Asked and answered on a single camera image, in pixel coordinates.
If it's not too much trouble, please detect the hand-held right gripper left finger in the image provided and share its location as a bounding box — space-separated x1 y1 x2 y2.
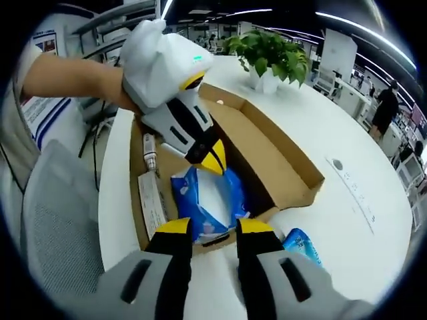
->
69 218 193 320

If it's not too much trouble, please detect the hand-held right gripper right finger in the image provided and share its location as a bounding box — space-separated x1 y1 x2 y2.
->
236 218 371 320

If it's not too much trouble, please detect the white pump bottle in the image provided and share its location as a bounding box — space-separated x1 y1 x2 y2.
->
142 132 160 173

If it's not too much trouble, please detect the blue wet wipes soft pack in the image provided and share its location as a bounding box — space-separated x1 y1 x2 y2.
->
282 227 325 269

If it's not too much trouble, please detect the small white carton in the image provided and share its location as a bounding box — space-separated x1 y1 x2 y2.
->
137 171 168 241

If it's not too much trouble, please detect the blue patterned soft pack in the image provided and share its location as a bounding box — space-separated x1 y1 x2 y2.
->
170 165 252 247

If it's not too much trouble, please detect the brown cardboard shoe box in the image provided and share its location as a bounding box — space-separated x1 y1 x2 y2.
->
129 82 326 253

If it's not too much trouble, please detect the green potted plant white pot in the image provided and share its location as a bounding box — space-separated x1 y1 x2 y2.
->
222 29 312 95

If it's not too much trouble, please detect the grey mesh office chair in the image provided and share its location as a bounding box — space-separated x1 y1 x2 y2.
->
19 139 113 294

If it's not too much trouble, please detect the blue bordered poster board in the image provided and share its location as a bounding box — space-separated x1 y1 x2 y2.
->
19 31 86 145

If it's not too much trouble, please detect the person's beige shirt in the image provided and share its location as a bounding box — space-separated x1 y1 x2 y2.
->
0 43 45 203

